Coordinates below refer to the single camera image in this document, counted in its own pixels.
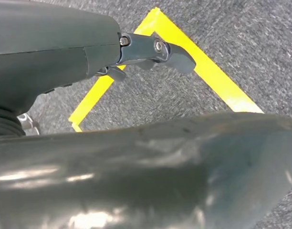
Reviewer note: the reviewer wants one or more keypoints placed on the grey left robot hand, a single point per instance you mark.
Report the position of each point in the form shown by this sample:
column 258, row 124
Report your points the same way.
column 41, row 47

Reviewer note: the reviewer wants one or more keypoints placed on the grey robot body shell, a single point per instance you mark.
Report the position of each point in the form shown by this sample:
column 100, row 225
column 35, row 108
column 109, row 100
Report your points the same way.
column 136, row 177

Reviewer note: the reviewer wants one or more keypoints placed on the yellow floor tape square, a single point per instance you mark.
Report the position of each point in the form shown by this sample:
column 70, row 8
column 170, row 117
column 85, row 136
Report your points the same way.
column 217, row 82

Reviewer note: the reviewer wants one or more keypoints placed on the silver metal bracket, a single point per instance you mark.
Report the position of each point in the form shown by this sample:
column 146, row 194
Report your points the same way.
column 29, row 124

